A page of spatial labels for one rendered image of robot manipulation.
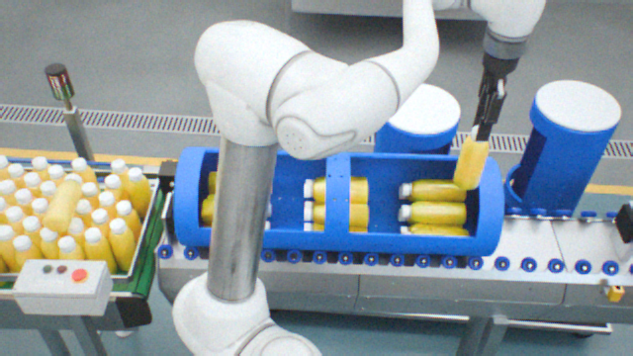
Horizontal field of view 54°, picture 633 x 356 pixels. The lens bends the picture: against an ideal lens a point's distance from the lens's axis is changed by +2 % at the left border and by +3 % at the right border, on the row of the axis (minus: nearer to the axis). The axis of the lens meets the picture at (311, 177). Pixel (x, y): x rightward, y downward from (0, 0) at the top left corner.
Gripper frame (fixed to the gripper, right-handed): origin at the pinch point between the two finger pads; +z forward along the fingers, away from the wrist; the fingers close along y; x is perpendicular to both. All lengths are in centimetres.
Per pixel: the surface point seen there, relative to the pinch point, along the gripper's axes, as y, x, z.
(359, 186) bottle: 4.4, 27.5, 27.2
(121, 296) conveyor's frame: -16, 94, 53
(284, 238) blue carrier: -9, 48, 35
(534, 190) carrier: 49, -42, 74
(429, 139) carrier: 43, 2, 44
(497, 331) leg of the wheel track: -4, -21, 86
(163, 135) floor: 153, 132, 143
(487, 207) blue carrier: -4.4, -5.4, 24.8
